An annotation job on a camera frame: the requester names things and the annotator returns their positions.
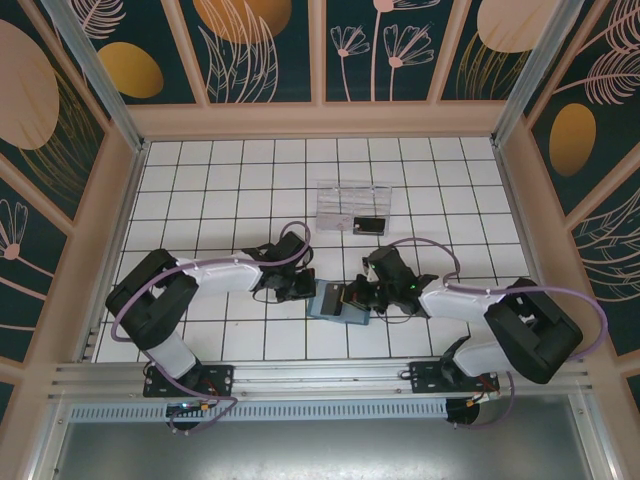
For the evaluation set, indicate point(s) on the grey metal sheet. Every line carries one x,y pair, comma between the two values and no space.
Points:
320,450

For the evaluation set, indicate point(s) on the small green controller board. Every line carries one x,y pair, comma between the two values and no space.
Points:
187,407

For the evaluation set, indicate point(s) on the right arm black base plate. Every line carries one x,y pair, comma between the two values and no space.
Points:
422,380

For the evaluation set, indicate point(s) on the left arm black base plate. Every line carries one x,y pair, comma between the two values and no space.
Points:
220,380

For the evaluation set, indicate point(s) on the plain black credit card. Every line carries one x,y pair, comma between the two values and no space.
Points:
333,300

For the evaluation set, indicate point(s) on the black credit card white label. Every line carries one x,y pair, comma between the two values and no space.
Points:
372,226

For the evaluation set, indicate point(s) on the aluminium mounting rail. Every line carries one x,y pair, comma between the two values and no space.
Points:
320,375

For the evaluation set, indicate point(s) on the aluminium corner post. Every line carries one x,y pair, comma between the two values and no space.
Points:
534,75
95,75

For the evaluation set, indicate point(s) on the aluminium table edge strip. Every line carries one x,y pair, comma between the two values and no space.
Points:
128,200
513,200

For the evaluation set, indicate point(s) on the clear acrylic tray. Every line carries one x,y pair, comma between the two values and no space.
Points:
345,200

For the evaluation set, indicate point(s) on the teal card holder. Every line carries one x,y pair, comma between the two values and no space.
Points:
357,317

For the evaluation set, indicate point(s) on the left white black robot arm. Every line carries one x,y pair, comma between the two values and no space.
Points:
220,275

